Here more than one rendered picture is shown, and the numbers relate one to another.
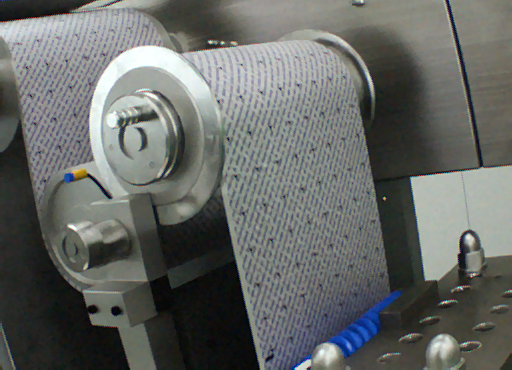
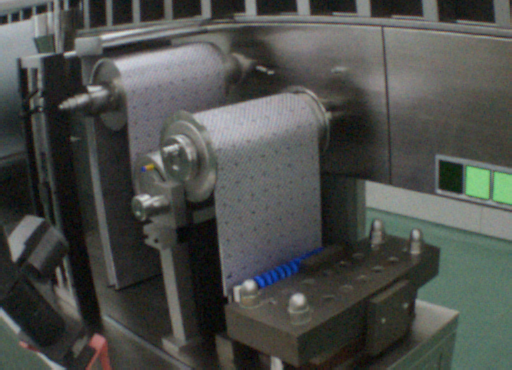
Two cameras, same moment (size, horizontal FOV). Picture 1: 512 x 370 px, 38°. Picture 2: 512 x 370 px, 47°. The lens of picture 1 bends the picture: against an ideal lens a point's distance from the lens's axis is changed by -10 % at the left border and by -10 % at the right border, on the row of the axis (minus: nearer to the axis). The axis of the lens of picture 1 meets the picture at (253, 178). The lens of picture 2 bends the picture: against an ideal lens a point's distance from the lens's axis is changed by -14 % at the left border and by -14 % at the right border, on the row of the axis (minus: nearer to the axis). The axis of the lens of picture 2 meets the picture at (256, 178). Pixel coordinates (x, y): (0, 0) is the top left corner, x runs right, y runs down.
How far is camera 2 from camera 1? 48 cm
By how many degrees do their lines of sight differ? 15
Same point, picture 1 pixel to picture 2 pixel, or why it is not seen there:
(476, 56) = (397, 121)
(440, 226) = not seen: hidden behind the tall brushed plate
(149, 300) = (174, 237)
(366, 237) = (308, 214)
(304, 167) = (269, 179)
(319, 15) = (316, 71)
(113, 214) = (163, 191)
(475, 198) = not seen: hidden behind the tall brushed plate
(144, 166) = (179, 173)
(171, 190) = (192, 186)
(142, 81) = (184, 129)
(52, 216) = (138, 174)
